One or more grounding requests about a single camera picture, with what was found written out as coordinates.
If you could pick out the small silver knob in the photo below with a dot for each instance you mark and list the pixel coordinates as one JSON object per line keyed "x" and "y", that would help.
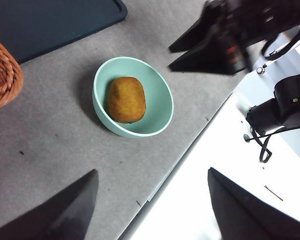
{"x": 260, "y": 70}

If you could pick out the white device with green light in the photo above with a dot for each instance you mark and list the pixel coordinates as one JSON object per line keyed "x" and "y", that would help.
{"x": 243, "y": 102}

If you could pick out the teal ribbed bowl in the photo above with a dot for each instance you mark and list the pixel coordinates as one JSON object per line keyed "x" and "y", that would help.
{"x": 160, "y": 110}

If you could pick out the black rectangular tray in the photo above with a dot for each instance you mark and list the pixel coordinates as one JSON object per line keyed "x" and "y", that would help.
{"x": 52, "y": 25}

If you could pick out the thin black pin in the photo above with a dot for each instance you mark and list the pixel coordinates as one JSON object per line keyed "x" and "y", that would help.
{"x": 273, "y": 193}

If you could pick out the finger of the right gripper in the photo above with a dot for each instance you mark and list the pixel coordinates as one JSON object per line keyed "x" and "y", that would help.
{"x": 197, "y": 35}
{"x": 210, "y": 60}

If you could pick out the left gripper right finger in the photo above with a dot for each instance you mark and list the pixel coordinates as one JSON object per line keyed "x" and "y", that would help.
{"x": 245, "y": 215}

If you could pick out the orange-brown kiwi fruit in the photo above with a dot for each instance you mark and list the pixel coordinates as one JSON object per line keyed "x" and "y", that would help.
{"x": 126, "y": 100}

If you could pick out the brown wicker basket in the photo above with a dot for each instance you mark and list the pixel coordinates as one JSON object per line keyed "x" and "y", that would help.
{"x": 2, "y": 80}

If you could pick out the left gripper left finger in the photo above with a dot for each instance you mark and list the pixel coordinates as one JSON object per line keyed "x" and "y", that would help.
{"x": 65, "y": 212}

